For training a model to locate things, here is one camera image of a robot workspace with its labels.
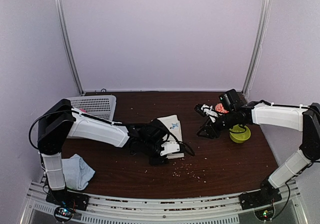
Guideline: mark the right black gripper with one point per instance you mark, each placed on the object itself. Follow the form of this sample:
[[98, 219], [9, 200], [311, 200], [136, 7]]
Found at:
[[209, 126]]

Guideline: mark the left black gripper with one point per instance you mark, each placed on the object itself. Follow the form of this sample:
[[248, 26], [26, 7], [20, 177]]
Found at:
[[153, 161]]

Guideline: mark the white terry towel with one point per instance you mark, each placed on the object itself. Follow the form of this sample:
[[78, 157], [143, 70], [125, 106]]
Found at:
[[175, 133]]

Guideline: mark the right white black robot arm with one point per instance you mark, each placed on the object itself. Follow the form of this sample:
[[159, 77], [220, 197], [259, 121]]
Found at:
[[298, 126]]

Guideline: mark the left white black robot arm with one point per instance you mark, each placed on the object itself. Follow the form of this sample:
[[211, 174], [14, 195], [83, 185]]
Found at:
[[63, 121]]

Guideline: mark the red white patterned ceramic bowl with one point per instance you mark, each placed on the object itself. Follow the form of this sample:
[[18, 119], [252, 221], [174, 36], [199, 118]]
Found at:
[[220, 109]]

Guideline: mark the lime green plastic bowl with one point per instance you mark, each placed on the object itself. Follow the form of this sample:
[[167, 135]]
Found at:
[[239, 134]]

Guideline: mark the white perforated plastic basket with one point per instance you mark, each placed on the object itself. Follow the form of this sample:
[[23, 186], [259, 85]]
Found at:
[[101, 106]]

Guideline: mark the light blue crumpled towel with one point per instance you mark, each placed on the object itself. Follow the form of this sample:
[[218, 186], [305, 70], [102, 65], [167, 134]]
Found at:
[[77, 172]]

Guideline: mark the right round circuit board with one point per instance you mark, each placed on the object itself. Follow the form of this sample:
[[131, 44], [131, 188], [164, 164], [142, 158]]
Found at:
[[264, 214]]

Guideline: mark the round circuit board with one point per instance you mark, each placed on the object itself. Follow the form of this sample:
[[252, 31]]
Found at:
[[264, 214], [63, 214]]

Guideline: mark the left round circuit board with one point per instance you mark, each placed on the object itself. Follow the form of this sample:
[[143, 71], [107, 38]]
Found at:
[[63, 214]]

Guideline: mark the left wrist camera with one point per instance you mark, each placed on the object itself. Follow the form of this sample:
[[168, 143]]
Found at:
[[153, 132]]

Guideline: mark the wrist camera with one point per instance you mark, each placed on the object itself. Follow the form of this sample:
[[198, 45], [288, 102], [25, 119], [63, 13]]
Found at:
[[153, 132], [230, 100]]

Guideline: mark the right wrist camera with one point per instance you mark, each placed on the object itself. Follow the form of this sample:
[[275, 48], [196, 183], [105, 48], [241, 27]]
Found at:
[[230, 100]]

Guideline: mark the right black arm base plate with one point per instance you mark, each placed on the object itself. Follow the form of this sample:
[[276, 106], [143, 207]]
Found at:
[[258, 198]]

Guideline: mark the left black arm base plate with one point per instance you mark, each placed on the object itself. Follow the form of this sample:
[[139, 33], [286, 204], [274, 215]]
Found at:
[[68, 199]]

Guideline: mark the right aluminium frame post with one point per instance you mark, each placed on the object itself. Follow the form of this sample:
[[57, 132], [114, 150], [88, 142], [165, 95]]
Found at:
[[257, 49]]

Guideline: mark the aluminium frame post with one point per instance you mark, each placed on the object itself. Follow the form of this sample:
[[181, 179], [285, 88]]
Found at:
[[257, 49], [67, 46]]

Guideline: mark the left aluminium frame post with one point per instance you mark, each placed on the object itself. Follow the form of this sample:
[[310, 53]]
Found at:
[[67, 46]]

